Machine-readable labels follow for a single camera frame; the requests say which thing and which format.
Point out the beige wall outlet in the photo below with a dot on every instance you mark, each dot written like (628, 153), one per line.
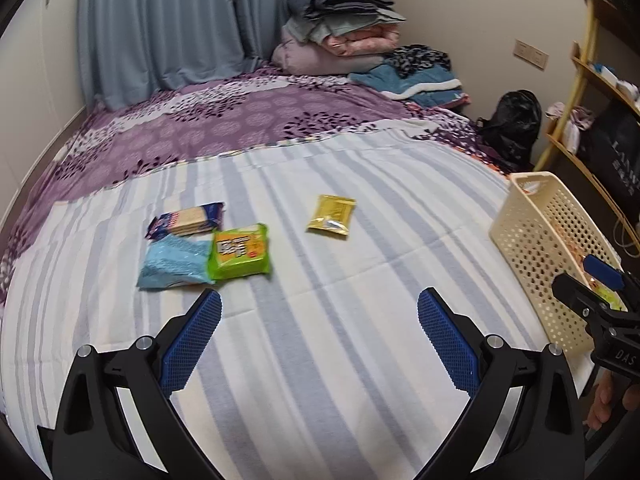
(539, 58)
(523, 50)

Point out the white wardrobe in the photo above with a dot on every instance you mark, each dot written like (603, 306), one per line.
(35, 85)

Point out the pinkish cloth bundle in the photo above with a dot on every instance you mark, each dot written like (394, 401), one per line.
(567, 120)

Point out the bamboo shelf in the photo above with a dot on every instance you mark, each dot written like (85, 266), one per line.
(585, 35)

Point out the light grey folded cloth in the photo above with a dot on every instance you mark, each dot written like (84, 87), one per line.
(320, 25)

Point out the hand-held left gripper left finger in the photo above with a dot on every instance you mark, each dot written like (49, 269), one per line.
(192, 345)

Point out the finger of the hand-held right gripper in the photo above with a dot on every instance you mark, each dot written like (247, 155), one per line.
(602, 269)
(575, 290)

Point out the dark grey folded blanket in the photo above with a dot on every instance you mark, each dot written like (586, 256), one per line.
(335, 0)

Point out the light blue snack bag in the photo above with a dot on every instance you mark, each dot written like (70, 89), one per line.
(172, 262)

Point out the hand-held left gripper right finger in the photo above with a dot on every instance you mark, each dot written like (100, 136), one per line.
(447, 345)

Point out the white grey small shoe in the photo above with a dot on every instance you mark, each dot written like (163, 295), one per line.
(629, 91)

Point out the striped blanket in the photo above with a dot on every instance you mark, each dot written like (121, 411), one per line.
(325, 335)

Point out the yellow packet with barcode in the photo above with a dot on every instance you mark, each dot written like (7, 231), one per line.
(330, 215)

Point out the blue fleece blanket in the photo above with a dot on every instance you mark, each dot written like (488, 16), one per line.
(410, 87)

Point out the green snack packet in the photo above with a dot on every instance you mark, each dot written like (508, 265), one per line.
(240, 252)

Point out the person's right hand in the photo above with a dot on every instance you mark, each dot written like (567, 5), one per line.
(605, 400)

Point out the cream perforated plastic basket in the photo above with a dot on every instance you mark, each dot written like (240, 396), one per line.
(535, 240)

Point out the leopard print cloth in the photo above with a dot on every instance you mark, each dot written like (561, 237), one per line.
(415, 60)

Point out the purple floral bedsheet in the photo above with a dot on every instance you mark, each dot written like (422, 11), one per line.
(200, 125)

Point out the pink folded quilt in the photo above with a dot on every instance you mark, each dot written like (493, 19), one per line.
(365, 42)

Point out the dark blue cracker packet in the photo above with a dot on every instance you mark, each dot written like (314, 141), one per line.
(185, 220)

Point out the black shopping bag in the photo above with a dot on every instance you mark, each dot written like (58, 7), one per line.
(617, 155)

